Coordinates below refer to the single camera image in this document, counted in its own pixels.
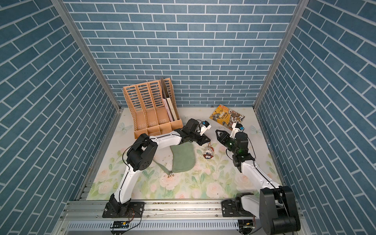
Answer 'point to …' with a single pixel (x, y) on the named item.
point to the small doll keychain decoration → (208, 154)
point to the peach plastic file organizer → (153, 107)
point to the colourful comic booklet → (225, 117)
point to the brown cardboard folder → (166, 93)
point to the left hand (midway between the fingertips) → (212, 141)
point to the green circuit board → (120, 224)
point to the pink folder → (168, 109)
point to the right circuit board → (246, 223)
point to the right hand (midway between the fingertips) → (219, 132)
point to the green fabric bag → (184, 157)
